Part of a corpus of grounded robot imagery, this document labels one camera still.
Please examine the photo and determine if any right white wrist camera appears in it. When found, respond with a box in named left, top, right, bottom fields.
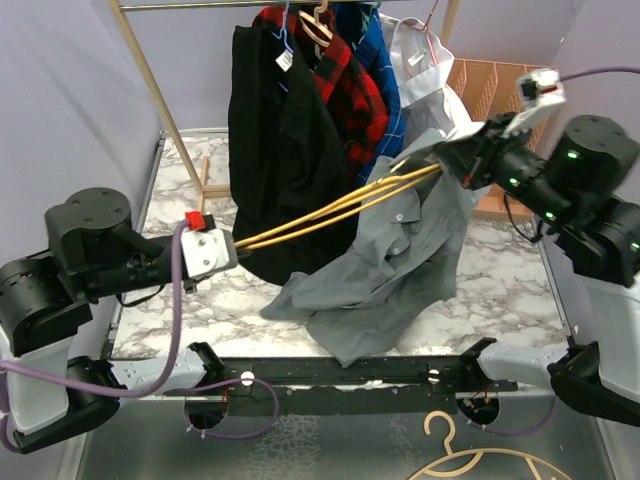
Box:
left=502, top=68, right=566, bottom=138

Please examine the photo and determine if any beige hanger in foreground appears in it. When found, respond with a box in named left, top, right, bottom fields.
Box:
left=410, top=410, right=571, bottom=480

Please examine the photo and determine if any red black plaid shirt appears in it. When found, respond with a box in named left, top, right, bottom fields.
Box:
left=252, top=6, right=390, bottom=183

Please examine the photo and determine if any wooden clothes rack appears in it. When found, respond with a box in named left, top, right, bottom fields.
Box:
left=104, top=0, right=461, bottom=214

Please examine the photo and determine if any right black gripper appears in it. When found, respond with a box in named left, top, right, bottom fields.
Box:
left=430, top=109, right=568, bottom=225

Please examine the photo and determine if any orange plastic file organizer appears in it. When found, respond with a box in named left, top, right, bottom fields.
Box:
left=446, top=57, right=556, bottom=221

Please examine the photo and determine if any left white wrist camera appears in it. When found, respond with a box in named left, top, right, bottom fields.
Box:
left=181, top=229, right=238, bottom=279

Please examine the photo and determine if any pink wire hanger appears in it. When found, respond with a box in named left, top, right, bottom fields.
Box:
left=405, top=0, right=439, bottom=66

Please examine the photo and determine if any black hanging shirt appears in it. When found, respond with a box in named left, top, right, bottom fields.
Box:
left=227, top=24, right=361, bottom=286

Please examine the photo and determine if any beige wooden hanger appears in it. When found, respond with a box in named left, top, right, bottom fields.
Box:
left=298, top=0, right=333, bottom=48

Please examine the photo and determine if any white hanging shirt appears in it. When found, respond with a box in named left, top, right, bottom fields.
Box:
left=380, top=15, right=483, bottom=148

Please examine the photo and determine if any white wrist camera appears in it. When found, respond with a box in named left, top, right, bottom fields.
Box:
left=502, top=68, right=566, bottom=138
left=181, top=229, right=238, bottom=279

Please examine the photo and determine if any blue wire hanger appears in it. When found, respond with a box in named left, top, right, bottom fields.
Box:
left=274, top=1, right=294, bottom=74

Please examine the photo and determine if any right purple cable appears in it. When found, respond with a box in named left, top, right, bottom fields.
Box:
left=467, top=66, right=640, bottom=434

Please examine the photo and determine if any yellow wire hanger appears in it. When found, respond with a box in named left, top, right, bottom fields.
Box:
left=234, top=161, right=442, bottom=250

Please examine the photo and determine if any grey button shirt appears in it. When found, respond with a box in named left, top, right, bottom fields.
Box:
left=259, top=127, right=479, bottom=370

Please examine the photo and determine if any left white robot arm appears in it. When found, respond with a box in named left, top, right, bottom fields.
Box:
left=1, top=187, right=238, bottom=454

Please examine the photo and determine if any blue plaid shirt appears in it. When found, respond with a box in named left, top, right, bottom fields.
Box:
left=334, top=2, right=406, bottom=158

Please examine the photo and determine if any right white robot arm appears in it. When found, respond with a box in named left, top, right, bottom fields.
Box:
left=433, top=114, right=639, bottom=426

